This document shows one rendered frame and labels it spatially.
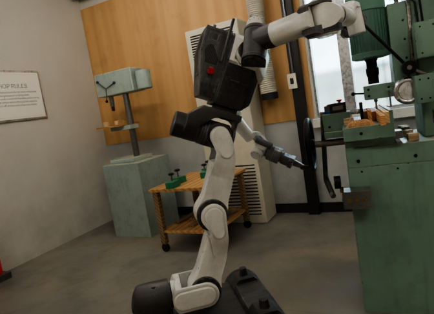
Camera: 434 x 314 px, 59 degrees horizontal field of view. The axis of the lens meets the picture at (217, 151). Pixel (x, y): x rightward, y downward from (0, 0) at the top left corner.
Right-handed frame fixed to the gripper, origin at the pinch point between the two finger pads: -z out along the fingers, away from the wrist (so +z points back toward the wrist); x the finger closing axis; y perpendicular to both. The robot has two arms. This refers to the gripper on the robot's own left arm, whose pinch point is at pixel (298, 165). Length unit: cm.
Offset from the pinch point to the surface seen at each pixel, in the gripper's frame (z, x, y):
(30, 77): 263, -87, -45
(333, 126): -8.4, 6.2, 26.8
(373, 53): -12, 10, 65
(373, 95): -20, 5, 48
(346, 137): -15.3, 29.2, 26.6
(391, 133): -31, 29, 35
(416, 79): -32, 22, 60
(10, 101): 255, -60, -65
